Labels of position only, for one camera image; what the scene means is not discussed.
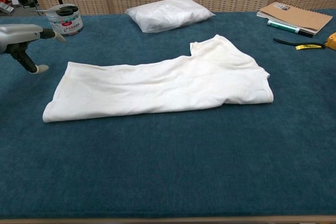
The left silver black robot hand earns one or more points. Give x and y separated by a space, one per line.
18 35

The white t-shirt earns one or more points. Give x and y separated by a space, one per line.
157 87

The clear plastic jar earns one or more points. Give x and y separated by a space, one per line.
68 26

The clear bag with white cloth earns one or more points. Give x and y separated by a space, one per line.
168 14

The dark teal table mat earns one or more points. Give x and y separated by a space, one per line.
157 169

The green white marker pen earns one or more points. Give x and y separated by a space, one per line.
281 26

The brown spiral notebook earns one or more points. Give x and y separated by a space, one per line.
299 16

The yellow tape measure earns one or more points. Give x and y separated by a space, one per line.
333 41

